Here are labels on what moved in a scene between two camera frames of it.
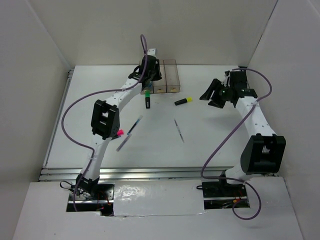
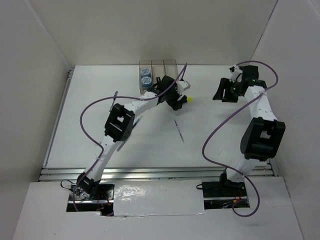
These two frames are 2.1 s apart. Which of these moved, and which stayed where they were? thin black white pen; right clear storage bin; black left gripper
Moved: black left gripper
Stayed: right clear storage bin; thin black white pen
